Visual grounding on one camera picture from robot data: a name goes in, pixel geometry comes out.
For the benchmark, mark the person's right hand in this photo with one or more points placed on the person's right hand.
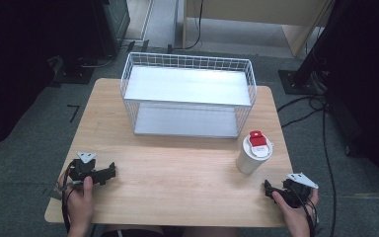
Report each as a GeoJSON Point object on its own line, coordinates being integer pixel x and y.
{"type": "Point", "coordinates": [294, 215]}

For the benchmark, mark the light wooden cabinet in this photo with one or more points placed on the light wooden cabinet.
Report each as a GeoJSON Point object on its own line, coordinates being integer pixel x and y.
{"type": "Point", "coordinates": [260, 13]}

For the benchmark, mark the black stand base plate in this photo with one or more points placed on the black stand base plate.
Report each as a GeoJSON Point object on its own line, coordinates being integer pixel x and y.
{"type": "Point", "coordinates": [74, 74]}

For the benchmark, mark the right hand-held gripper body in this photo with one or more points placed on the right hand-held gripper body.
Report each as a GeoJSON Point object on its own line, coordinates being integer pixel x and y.
{"type": "Point", "coordinates": [298, 189]}

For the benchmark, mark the black stand with base plate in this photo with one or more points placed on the black stand with base plate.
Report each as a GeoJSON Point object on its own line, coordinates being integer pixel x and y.
{"type": "Point", "coordinates": [309, 65]}

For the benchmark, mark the dark computer tower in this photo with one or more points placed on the dark computer tower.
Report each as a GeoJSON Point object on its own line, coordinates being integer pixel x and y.
{"type": "Point", "coordinates": [112, 23]}

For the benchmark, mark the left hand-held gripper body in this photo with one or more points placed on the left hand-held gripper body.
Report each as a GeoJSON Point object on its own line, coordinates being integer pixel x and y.
{"type": "Point", "coordinates": [82, 168]}

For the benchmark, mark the person's left hand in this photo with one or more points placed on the person's left hand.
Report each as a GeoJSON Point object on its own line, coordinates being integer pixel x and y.
{"type": "Point", "coordinates": [79, 204]}

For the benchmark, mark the white cup with red lid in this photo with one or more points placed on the white cup with red lid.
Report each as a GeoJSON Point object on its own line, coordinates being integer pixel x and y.
{"type": "Point", "coordinates": [250, 158]}

